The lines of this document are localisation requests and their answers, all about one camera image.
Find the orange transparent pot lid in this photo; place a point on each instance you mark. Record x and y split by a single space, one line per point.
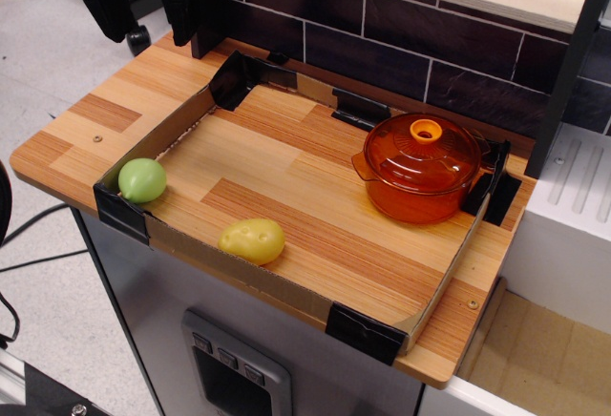
422 154

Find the orange transparent plastic pot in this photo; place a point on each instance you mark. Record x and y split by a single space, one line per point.
412 207

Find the black office chair base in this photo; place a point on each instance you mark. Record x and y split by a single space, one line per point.
138 39

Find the green toy pear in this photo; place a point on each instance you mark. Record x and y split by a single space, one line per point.
142 180

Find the yellow toy potato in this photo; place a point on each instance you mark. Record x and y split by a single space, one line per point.
257 240

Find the cardboard fence with black tape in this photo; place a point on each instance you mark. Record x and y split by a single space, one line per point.
261 141

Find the grey toy oven front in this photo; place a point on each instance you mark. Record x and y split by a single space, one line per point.
205 347

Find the white toy sink unit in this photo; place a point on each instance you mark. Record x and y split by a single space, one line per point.
543 345

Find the black upright post left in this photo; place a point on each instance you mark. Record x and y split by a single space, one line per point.
207 20

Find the black upright post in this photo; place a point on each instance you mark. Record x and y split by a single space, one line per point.
587 25
207 20

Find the black upright post right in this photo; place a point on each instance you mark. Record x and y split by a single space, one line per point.
587 25

